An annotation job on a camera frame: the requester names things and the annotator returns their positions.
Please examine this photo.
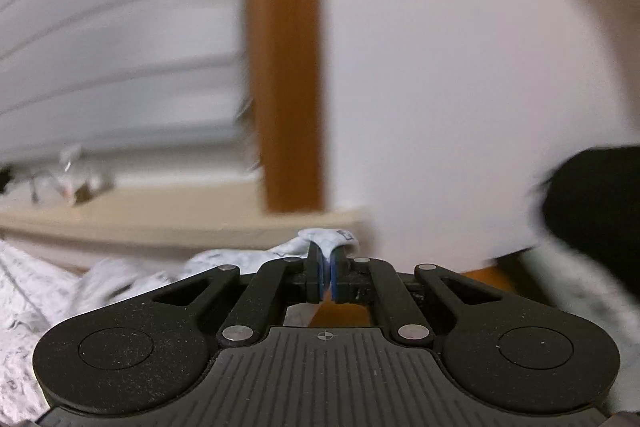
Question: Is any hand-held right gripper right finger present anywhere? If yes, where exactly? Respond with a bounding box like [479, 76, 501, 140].
[331, 243, 502, 348]

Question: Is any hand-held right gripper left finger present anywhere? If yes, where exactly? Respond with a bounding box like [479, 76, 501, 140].
[147, 242, 333, 348]

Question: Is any white printed garment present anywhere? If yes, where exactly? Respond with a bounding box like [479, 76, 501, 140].
[80, 227, 362, 313]

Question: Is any beige windowsill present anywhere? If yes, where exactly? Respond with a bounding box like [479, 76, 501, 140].
[0, 179, 371, 268]

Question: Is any bulky black garment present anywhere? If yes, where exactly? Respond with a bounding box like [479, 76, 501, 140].
[542, 147, 640, 278]

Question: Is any clear bottle with orange label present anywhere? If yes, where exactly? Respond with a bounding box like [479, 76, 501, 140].
[27, 146, 116, 208]

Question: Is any grey window blind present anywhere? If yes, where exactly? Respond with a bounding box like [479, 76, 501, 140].
[0, 0, 251, 168]

